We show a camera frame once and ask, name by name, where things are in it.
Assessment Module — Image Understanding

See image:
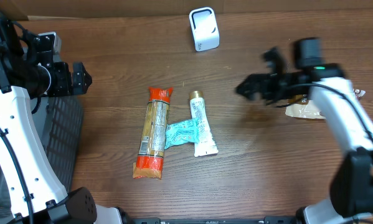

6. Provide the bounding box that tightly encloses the beige paper pouch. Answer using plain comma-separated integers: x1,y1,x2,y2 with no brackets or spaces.
285,89,366,119

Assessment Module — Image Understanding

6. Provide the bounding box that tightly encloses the white tube with gold cap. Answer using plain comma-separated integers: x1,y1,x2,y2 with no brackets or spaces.
189,91,219,157

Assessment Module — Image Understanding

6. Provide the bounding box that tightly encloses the teal snack packet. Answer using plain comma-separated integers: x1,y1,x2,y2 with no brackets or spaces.
164,118,199,150

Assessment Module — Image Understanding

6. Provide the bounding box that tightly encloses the red and clear snack package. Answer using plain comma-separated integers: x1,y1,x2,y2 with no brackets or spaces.
133,87,173,179

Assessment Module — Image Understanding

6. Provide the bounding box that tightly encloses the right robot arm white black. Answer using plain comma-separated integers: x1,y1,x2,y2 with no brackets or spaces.
235,37,373,223

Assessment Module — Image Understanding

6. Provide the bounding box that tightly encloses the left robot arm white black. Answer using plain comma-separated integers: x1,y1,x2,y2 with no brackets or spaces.
0,17,127,224

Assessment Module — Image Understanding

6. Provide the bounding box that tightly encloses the white barcode scanner stand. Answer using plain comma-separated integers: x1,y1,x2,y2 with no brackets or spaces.
189,7,220,52

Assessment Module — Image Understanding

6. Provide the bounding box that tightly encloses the grey plastic mesh basket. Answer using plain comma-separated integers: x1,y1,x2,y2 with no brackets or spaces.
0,96,83,218

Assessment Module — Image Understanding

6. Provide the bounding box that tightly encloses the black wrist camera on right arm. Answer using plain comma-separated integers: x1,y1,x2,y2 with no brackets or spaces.
262,47,286,75

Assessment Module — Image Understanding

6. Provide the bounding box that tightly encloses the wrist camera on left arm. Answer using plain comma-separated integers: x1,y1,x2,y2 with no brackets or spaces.
35,32,62,67

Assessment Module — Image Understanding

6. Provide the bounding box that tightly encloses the black rail at table edge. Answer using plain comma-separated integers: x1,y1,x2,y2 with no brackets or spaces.
132,216,300,224

